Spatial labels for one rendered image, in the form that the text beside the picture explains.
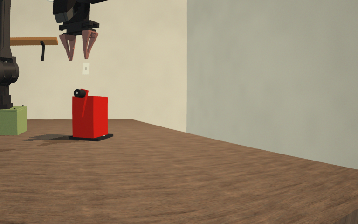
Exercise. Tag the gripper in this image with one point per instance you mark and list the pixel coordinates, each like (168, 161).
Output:
(84, 28)

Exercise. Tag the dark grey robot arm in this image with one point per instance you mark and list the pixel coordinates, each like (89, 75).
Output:
(66, 11)

